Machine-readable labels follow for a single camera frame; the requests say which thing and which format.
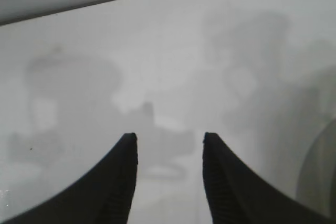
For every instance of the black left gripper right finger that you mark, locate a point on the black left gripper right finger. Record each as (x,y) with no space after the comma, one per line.
(236,195)

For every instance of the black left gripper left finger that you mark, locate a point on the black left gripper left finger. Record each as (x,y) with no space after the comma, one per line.
(110,187)

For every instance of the stainless steel mixing bowl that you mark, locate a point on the stainless steel mixing bowl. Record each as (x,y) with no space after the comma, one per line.
(323,161)

